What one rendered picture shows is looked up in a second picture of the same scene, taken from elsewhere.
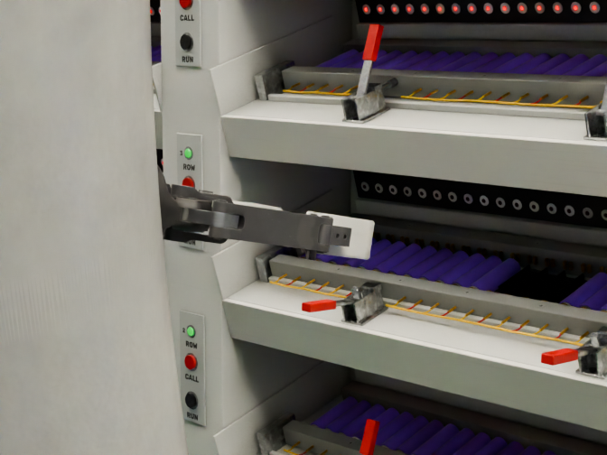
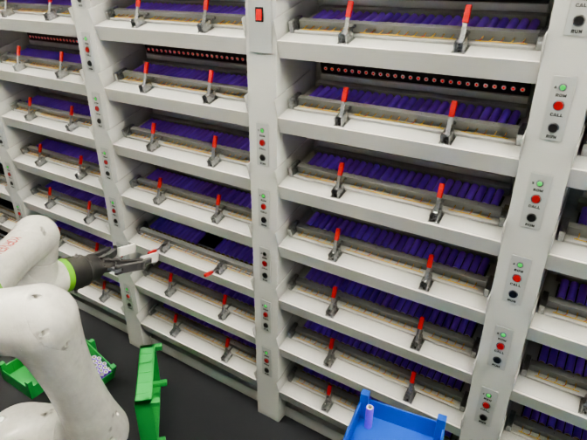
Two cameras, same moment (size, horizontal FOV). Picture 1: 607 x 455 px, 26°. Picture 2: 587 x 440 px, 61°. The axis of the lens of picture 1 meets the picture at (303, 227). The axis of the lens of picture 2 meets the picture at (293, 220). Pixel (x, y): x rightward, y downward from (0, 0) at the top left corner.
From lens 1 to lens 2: 0.77 m
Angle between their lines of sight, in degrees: 21
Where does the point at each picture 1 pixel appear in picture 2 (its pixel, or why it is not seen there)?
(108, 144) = (82, 370)
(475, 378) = (192, 270)
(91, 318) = (84, 388)
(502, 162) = (193, 223)
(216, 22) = (115, 169)
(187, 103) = (110, 189)
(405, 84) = (170, 190)
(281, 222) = (132, 266)
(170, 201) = (104, 267)
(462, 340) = (189, 260)
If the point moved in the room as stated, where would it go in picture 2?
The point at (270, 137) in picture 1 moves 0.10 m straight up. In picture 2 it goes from (134, 202) to (131, 177)
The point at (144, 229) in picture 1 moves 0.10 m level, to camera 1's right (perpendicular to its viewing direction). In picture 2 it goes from (90, 373) to (144, 365)
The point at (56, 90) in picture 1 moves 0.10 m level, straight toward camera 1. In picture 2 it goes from (73, 370) to (74, 411)
